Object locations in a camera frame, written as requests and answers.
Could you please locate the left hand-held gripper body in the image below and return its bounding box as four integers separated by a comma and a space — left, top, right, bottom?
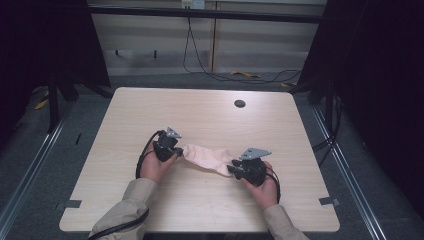
152, 126, 183, 163

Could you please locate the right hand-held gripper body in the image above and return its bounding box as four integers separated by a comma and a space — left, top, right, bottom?
233, 147, 272, 188

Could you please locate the pale pink sock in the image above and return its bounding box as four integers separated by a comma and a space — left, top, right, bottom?
182, 143, 236, 177

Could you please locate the person's left hand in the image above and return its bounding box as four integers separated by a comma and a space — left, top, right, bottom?
139, 141, 178, 185

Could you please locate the person's right hand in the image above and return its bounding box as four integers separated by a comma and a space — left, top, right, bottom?
241, 161, 280, 211

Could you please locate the grey tape piece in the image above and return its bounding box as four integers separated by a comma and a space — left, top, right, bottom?
64, 198, 83, 210
318, 196, 341, 207

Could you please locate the black metal stand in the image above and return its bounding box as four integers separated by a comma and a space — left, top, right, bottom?
307, 74, 342, 136
45, 71, 80, 135

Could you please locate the dark curtain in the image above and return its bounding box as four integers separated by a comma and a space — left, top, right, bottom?
297, 0, 424, 219
0, 0, 112, 149

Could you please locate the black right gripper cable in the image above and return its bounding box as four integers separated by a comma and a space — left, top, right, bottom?
265, 165, 282, 205

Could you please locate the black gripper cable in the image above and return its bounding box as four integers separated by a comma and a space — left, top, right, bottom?
265, 165, 282, 205
86, 129, 167, 240

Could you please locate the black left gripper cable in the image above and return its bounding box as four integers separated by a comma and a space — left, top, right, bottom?
86, 129, 167, 240

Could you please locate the black floor cables bundle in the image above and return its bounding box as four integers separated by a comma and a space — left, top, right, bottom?
311, 95, 345, 168

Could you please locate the yellow strap on floor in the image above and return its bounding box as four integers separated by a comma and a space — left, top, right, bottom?
34, 90, 51, 111
230, 69, 261, 80

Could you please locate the metal floor rail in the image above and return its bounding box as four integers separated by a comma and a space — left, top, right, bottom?
310, 105, 389, 240
0, 114, 69, 233

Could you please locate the black hanging wall cable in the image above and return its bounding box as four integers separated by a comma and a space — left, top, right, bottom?
181, 15, 303, 85

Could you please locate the black horizontal frame bar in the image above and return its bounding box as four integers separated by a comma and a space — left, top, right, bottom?
87, 5, 328, 25

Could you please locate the white wall socket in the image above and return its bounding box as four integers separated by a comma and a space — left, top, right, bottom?
180, 0, 206, 10

